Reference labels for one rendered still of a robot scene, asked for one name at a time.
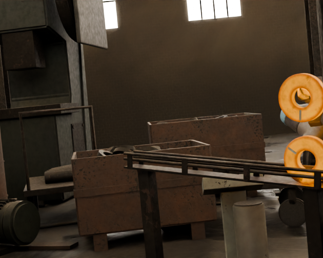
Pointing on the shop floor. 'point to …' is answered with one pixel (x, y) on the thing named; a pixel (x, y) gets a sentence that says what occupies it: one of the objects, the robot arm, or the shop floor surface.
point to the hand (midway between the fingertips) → (302, 91)
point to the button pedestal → (231, 193)
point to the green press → (44, 83)
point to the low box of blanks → (185, 197)
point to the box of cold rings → (217, 135)
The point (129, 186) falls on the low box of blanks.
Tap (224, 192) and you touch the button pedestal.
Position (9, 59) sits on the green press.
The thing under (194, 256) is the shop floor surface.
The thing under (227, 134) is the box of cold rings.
